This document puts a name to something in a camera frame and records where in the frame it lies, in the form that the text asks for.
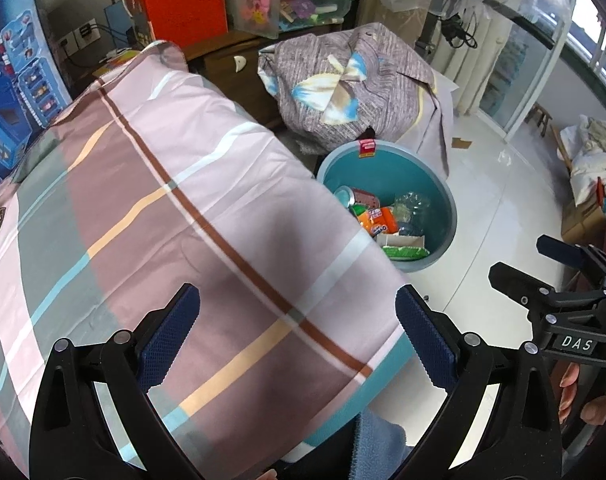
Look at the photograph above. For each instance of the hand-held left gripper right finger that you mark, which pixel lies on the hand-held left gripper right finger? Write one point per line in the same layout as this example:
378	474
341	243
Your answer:
425	335

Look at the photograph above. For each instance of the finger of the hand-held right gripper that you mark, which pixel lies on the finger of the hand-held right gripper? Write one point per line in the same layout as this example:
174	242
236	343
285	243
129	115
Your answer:
558	251
518	280

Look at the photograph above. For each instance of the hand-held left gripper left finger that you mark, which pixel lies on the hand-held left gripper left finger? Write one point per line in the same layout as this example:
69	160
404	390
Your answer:
168	332

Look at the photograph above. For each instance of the green cardboard box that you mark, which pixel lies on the green cardboard box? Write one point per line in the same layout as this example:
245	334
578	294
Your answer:
403	252

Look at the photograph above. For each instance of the orange snack wrapper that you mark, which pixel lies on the orange snack wrapper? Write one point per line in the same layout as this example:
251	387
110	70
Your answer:
378	220

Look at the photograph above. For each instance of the clear plastic water bottle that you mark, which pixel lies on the clear plastic water bottle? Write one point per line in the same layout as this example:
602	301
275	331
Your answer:
413	207

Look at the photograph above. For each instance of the red drink can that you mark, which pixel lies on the red drink can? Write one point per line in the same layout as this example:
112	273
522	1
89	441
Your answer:
363	196

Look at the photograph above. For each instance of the teal plastic bucket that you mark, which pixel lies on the teal plastic bucket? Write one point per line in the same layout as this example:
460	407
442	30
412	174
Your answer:
343	170

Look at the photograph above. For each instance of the person's right hand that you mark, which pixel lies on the person's right hand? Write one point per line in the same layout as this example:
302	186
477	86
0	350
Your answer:
569	385

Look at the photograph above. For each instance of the brown cardboard box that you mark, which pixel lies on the brown cardboard box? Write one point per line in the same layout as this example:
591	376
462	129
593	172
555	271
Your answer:
580	215

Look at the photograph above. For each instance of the white cloth pile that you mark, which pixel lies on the white cloth pile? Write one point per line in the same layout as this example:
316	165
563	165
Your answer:
598	155

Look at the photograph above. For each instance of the person's blue fleece garment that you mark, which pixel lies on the person's blue fleece garment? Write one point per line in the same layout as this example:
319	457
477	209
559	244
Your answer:
378	440

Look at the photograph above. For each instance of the wooden stool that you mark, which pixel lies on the wooden stool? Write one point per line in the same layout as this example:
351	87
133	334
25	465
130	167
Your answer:
540	117

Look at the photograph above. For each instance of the cardboard scrap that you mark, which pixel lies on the cardboard scrap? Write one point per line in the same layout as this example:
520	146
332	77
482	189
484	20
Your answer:
461	143

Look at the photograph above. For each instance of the plaid pink blanket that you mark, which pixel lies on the plaid pink blanket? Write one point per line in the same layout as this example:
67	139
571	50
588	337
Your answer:
183	185

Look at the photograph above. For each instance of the lilac sheet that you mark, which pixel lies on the lilac sheet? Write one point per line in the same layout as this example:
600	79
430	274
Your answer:
435	125

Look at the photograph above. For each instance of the glass sliding door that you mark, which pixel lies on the glass sliding door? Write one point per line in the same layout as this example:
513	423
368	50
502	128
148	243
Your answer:
558	75

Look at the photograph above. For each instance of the white radiator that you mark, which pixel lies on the white radiator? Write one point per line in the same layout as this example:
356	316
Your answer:
483	60

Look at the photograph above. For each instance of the grey striped quilt bundle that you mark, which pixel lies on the grey striped quilt bundle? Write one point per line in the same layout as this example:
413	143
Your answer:
383	60

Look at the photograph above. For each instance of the grey metal stand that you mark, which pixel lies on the grey metal stand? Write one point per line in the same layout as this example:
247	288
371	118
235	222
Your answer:
435	10

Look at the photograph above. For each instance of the dark wooden cabinet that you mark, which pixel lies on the dark wooden cabinet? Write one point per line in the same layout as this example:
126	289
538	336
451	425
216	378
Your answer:
223	65

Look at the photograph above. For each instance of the blue toy box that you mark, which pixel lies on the blue toy box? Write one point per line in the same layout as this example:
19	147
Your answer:
13	85

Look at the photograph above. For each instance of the blue flat box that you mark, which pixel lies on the blue flat box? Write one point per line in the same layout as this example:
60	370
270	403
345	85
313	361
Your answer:
118	25

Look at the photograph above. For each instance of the white wall socket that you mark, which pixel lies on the white wall socket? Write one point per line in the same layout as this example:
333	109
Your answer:
68	44
89	31

